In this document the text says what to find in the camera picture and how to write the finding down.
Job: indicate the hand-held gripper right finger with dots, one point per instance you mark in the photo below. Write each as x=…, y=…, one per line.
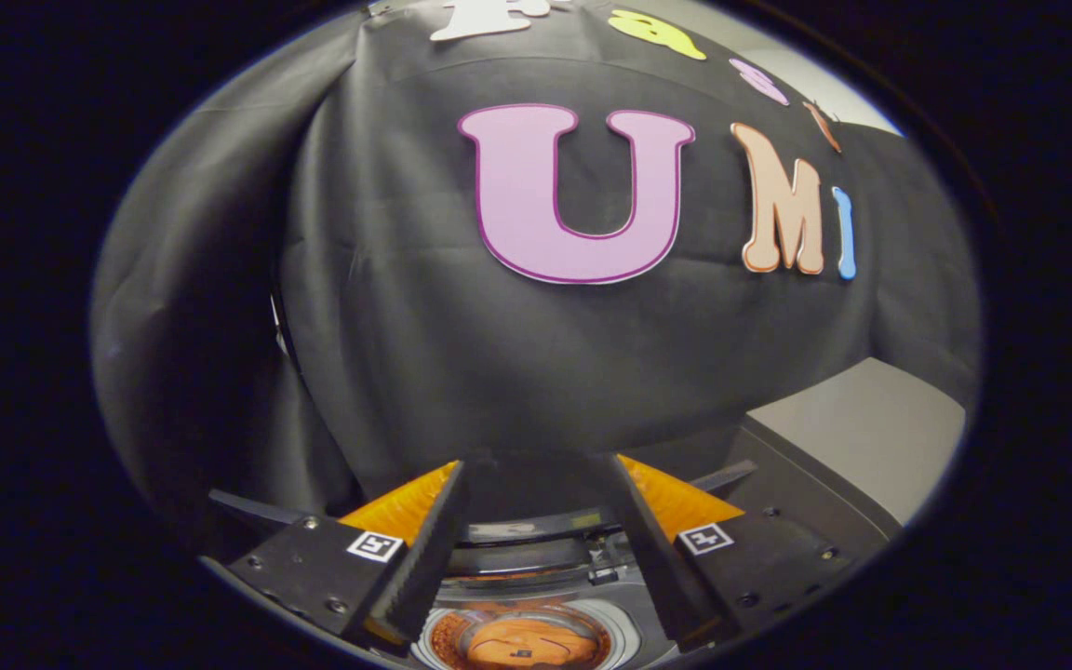
x=657, y=558

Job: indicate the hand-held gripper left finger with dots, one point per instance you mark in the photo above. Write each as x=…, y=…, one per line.
x=420, y=558

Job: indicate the dark washing machine lid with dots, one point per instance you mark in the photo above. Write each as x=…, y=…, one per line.
x=545, y=530

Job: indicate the orange shirt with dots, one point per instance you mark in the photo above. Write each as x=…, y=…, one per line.
x=517, y=644

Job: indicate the black backdrop cloth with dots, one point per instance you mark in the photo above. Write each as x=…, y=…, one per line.
x=406, y=326

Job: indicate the white cabinet with dark top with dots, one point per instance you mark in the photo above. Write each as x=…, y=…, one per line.
x=871, y=428

